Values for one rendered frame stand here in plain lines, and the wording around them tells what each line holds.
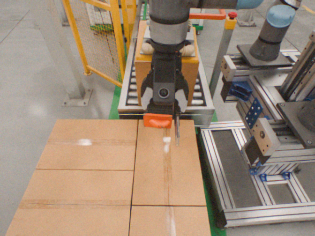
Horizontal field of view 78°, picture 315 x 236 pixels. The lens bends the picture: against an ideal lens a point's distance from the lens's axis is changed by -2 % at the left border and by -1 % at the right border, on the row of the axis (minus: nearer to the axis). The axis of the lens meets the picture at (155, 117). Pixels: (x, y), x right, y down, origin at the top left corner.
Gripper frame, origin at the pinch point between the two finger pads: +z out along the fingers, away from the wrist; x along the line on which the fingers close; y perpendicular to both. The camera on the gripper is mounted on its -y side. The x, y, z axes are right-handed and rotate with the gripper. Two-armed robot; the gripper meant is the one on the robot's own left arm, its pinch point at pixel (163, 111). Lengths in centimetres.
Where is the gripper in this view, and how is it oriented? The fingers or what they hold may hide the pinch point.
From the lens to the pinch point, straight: 54.1
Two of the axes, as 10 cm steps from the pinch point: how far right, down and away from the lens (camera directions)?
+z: -0.1, 6.5, 7.6
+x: -10.0, -0.7, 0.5
